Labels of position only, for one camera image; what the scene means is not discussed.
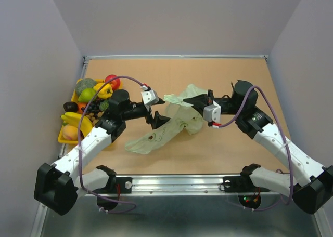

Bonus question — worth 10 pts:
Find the green avocado print plastic bag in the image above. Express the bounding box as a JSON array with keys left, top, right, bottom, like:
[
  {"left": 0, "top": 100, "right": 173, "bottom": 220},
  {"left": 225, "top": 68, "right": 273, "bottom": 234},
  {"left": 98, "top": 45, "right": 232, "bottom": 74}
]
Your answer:
[{"left": 125, "top": 84, "right": 207, "bottom": 154}]

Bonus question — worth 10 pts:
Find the green fake pear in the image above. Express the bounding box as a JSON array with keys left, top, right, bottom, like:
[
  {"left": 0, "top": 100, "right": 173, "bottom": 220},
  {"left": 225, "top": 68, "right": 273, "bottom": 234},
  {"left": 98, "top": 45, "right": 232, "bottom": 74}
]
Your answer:
[{"left": 78, "top": 88, "right": 96, "bottom": 103}]

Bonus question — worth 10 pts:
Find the yellow fake banana bunch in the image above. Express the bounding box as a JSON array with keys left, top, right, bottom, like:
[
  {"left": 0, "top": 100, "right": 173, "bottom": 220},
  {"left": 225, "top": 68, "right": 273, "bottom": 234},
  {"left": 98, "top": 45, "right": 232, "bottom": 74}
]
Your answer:
[{"left": 61, "top": 112, "right": 93, "bottom": 137}]

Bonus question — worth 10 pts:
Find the yellow fake bell pepper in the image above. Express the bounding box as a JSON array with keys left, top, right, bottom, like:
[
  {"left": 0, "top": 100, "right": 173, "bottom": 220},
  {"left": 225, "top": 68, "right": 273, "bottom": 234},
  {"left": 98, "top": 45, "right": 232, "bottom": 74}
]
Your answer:
[{"left": 93, "top": 83, "right": 113, "bottom": 99}]

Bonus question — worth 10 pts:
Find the brown fake longan bunch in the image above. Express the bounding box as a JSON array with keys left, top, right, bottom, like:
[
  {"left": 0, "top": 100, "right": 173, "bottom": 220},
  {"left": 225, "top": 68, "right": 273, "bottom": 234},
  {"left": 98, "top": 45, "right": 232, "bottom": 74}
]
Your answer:
[{"left": 85, "top": 111, "right": 104, "bottom": 126}]

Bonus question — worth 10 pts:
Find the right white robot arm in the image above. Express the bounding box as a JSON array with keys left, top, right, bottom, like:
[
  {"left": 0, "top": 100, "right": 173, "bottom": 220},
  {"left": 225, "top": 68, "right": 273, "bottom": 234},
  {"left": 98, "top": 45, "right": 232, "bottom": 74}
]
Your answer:
[{"left": 183, "top": 80, "right": 332, "bottom": 214}]

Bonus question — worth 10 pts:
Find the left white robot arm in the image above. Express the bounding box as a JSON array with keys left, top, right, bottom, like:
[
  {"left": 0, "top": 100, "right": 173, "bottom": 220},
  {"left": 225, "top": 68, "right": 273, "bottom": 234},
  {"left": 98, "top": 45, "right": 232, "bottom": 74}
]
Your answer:
[{"left": 34, "top": 89, "right": 169, "bottom": 216}]

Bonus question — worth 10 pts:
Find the red fake apple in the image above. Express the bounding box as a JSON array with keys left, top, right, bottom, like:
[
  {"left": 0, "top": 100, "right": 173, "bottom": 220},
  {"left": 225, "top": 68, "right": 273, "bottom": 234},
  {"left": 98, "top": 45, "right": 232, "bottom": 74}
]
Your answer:
[{"left": 105, "top": 74, "right": 121, "bottom": 90}]

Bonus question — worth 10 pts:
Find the dark fake grape bunch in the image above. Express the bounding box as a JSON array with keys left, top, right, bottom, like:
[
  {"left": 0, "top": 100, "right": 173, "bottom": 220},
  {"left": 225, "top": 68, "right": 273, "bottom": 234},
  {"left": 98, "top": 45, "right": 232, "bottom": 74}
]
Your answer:
[{"left": 86, "top": 99, "right": 109, "bottom": 114}]

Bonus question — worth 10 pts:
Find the fake orange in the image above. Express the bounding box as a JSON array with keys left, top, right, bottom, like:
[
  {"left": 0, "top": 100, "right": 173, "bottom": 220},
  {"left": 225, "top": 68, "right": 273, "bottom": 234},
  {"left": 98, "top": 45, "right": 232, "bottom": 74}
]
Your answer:
[{"left": 78, "top": 102, "right": 87, "bottom": 114}]

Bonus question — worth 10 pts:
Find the green fake melon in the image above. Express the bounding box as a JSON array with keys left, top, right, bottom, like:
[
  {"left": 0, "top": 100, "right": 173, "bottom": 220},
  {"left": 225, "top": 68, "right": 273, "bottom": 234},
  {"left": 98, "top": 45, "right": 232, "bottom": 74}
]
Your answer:
[{"left": 75, "top": 78, "right": 97, "bottom": 96}]

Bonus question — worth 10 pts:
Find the dark fake avocado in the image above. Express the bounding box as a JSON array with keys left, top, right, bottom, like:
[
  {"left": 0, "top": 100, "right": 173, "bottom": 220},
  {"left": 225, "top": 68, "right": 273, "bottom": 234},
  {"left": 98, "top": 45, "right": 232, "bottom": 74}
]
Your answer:
[{"left": 63, "top": 101, "right": 79, "bottom": 113}]

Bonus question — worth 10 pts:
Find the fake peach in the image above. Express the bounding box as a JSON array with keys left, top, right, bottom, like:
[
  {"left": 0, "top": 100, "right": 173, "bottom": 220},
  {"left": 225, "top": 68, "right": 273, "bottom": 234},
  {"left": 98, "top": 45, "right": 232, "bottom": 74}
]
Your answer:
[{"left": 62, "top": 124, "right": 78, "bottom": 141}]

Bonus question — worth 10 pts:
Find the yellow plastic tray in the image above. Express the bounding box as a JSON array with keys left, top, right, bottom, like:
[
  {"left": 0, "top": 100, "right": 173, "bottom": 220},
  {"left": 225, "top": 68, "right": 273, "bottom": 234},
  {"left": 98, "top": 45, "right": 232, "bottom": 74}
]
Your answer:
[{"left": 57, "top": 77, "right": 123, "bottom": 145}]

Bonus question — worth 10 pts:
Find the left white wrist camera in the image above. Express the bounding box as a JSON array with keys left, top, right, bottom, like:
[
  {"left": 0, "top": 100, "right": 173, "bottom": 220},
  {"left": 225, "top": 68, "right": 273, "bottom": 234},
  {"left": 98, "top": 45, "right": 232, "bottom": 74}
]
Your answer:
[{"left": 140, "top": 84, "right": 159, "bottom": 107}]

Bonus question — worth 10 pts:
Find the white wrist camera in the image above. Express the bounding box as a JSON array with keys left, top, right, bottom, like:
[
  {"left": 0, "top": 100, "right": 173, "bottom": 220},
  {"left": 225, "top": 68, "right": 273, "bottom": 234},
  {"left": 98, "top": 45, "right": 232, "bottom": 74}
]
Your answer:
[
  {"left": 140, "top": 84, "right": 159, "bottom": 107},
  {"left": 202, "top": 104, "right": 221, "bottom": 128}
]

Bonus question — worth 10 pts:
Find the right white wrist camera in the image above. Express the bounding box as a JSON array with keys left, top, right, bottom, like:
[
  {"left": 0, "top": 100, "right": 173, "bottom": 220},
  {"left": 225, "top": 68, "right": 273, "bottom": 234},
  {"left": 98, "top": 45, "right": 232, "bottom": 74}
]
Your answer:
[{"left": 202, "top": 104, "right": 221, "bottom": 128}]

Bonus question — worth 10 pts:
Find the aluminium mounting rail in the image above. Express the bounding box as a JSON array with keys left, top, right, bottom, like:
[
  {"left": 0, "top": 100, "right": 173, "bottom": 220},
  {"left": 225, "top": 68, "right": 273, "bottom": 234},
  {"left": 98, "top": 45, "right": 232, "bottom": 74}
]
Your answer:
[{"left": 117, "top": 174, "right": 270, "bottom": 197}]

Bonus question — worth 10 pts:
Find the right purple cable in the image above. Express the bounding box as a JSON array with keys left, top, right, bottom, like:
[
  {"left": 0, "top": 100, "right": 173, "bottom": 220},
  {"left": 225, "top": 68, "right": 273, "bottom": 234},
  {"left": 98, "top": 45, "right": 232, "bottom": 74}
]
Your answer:
[{"left": 218, "top": 85, "right": 296, "bottom": 212}]

